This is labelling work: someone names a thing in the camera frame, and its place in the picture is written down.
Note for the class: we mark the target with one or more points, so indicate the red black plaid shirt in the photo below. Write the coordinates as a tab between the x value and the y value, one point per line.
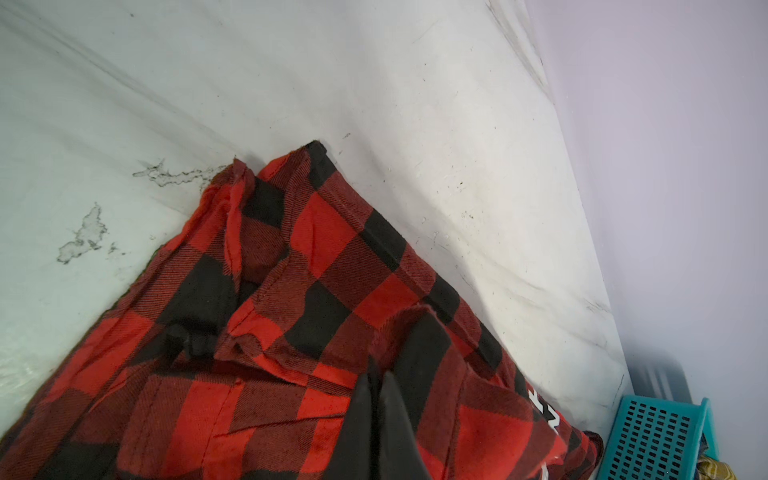
236	352

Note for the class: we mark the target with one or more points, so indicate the yellow plaid shirt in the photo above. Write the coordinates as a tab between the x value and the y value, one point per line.
708	468

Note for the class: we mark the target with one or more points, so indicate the teal plastic basket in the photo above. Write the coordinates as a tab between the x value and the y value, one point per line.
658	439

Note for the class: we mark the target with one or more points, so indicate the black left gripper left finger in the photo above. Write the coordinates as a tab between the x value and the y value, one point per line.
355	455

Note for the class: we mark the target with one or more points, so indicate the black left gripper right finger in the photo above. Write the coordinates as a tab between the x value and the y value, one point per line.
398	454

